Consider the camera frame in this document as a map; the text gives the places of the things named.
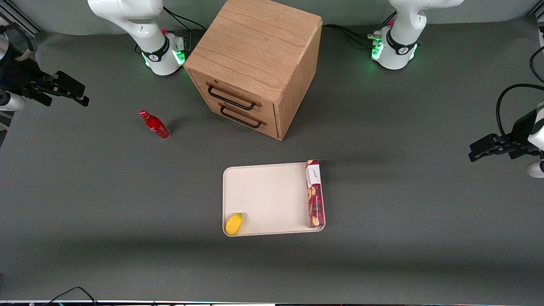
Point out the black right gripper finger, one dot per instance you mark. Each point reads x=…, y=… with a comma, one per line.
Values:
x=68, y=83
x=72, y=98

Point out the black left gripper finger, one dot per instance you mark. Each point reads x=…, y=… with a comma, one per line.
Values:
x=484, y=154
x=493, y=139

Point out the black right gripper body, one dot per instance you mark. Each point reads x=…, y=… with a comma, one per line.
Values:
x=17, y=76

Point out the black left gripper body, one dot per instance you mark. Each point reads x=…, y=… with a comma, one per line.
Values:
x=521, y=131

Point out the red coke bottle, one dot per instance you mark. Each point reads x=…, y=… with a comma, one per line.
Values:
x=157, y=126

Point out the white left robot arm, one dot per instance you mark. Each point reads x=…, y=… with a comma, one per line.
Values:
x=403, y=38

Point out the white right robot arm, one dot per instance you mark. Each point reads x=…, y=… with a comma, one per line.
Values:
x=136, y=25

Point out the cream plastic tray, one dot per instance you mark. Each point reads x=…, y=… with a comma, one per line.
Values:
x=272, y=195

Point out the red cookie box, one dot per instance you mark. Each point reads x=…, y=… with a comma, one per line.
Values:
x=315, y=199

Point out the wooden two-drawer cabinet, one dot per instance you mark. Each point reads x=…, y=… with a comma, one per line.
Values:
x=255, y=46

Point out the yellow lemon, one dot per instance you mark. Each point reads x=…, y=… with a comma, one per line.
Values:
x=234, y=224

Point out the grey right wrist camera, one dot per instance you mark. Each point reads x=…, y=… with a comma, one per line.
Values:
x=12, y=101

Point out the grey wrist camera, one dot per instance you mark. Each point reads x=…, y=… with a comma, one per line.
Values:
x=536, y=169
x=12, y=101

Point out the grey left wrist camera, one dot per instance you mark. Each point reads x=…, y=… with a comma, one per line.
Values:
x=536, y=169

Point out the aluminium frame rail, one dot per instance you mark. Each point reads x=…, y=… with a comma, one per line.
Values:
x=19, y=21
x=536, y=18

